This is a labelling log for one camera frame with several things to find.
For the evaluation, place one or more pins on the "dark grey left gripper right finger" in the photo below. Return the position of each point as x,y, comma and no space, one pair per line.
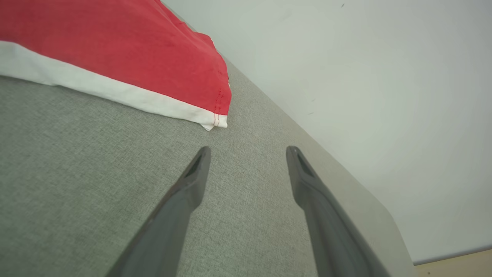
330,238

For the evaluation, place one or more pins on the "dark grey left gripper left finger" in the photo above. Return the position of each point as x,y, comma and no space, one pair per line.
169,231

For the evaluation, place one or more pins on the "red shorts with white hem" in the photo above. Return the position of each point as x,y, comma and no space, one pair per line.
115,42

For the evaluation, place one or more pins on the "grey fabric table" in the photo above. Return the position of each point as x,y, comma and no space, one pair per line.
77,173

